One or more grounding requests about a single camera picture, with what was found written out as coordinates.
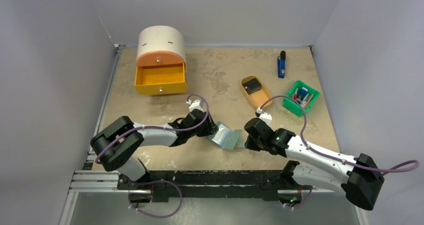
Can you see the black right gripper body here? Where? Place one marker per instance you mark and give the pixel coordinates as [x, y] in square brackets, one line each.
[249, 141]

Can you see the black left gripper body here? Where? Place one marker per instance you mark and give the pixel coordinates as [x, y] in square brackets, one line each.
[199, 132]

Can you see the green card holder wallet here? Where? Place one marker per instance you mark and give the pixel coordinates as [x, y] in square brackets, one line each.
[226, 138]

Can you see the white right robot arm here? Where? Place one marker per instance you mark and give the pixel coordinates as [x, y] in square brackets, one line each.
[355, 177]

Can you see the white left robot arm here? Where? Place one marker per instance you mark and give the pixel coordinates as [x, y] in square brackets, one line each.
[116, 144]

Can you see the orange oval tray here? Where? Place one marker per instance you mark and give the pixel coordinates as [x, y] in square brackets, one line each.
[258, 98]

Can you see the green bin with pens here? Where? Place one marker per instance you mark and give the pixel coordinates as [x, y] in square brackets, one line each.
[302, 94]

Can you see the yellow open drawer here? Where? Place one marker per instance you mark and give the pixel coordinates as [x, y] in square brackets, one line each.
[161, 79]

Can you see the blue stapler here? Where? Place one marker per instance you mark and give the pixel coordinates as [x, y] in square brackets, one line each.
[281, 65]

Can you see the white orange drawer cabinet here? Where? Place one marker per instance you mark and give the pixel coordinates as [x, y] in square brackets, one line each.
[160, 45]

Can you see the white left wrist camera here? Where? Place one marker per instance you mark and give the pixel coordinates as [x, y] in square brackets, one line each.
[195, 105]

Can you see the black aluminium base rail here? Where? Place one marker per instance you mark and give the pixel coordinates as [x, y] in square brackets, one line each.
[268, 185]

